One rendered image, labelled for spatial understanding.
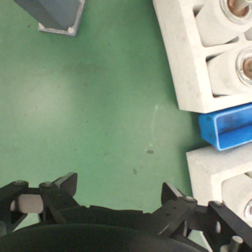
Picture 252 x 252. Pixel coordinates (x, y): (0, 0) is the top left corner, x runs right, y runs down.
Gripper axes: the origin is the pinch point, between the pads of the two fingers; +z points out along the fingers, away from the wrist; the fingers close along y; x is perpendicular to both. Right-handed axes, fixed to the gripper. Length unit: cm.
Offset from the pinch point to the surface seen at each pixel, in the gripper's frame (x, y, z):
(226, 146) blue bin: 4.8, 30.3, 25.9
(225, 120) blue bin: 14, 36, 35
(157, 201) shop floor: -20, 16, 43
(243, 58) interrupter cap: 21.0, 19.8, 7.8
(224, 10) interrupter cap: 28.7, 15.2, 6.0
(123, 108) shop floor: 14.1, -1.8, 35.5
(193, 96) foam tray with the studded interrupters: 16.6, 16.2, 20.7
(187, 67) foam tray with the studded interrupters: 23.4, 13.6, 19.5
